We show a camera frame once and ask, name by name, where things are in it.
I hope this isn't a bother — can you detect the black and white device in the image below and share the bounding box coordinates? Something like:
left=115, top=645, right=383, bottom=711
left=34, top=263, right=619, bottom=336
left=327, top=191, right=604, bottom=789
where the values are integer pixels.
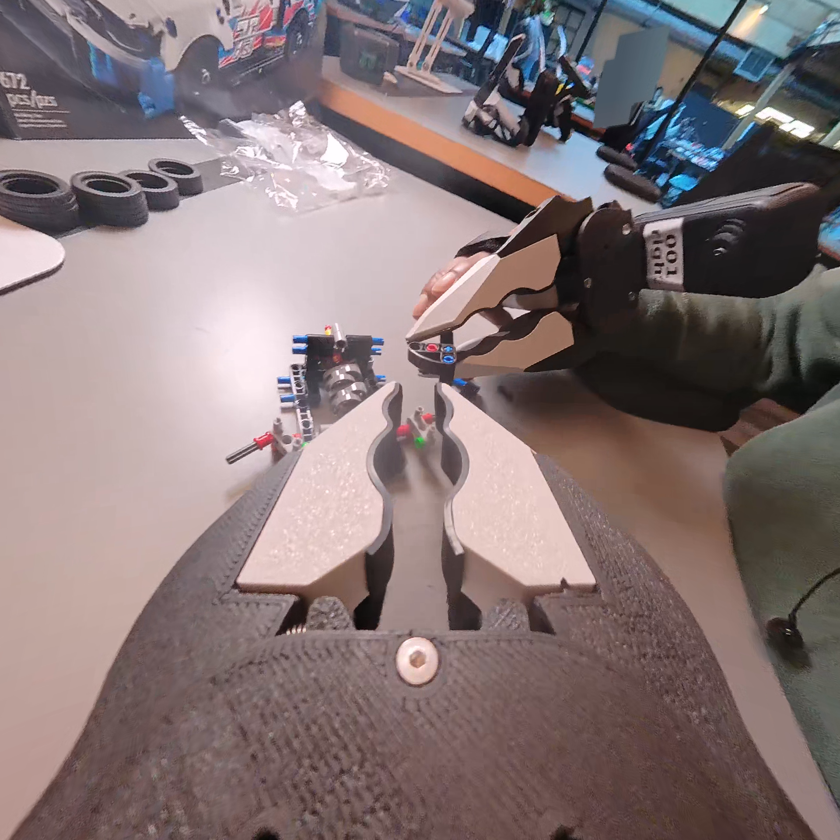
left=538, top=56, right=592, bottom=142
left=461, top=33, right=546, bottom=148

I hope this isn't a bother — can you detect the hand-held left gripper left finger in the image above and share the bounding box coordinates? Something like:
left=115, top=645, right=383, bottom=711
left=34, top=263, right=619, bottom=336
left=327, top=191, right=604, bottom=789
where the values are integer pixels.
left=235, top=382, right=403, bottom=611

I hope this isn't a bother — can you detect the lego car chassis assembly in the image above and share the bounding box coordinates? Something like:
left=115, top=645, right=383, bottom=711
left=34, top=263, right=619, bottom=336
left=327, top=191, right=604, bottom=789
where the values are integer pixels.
left=226, top=322, right=437, bottom=467

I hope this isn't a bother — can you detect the clear plastic bag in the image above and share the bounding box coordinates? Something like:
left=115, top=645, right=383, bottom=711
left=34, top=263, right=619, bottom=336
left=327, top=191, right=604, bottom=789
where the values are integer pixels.
left=180, top=100, right=392, bottom=212

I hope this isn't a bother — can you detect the orange edged table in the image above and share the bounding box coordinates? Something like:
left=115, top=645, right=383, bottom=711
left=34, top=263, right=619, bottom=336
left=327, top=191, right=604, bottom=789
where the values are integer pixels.
left=318, top=52, right=664, bottom=221

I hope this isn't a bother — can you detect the lego car set box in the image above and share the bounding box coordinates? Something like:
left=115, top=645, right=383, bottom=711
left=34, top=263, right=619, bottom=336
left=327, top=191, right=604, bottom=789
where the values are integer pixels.
left=0, top=0, right=329, bottom=142

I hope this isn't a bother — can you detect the black rounded lego beam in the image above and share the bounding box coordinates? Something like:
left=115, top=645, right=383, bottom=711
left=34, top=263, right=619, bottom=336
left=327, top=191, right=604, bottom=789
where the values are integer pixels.
left=406, top=340, right=460, bottom=378

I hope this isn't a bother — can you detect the black device with green lights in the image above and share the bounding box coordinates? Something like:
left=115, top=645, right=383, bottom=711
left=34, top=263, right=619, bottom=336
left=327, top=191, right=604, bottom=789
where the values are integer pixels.
left=340, top=25, right=401, bottom=88

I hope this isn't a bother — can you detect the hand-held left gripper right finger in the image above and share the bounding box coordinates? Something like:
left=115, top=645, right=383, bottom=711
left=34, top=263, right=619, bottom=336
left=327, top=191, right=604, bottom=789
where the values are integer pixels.
left=434, top=382, right=598, bottom=611

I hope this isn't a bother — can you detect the black monitor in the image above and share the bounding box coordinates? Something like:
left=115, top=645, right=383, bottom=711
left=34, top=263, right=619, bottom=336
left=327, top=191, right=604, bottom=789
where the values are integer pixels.
left=663, top=121, right=840, bottom=211

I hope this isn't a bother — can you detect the white monitor stand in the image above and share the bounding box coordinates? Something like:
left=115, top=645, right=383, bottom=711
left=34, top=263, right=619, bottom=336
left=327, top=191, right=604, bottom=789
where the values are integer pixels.
left=0, top=217, right=67, bottom=296

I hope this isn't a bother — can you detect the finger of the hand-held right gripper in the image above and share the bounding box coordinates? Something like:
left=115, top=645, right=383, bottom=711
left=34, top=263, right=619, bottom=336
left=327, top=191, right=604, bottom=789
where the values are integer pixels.
left=406, top=235, right=563, bottom=342
left=459, top=308, right=577, bottom=382

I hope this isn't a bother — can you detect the black cable with round plug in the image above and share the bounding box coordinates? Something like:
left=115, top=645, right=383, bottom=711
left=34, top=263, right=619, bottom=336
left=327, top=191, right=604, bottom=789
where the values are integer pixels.
left=764, top=567, right=840, bottom=654

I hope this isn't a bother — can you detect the white stand with legs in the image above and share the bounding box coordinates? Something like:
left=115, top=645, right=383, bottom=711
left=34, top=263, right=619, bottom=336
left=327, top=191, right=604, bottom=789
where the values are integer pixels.
left=394, top=0, right=476, bottom=96

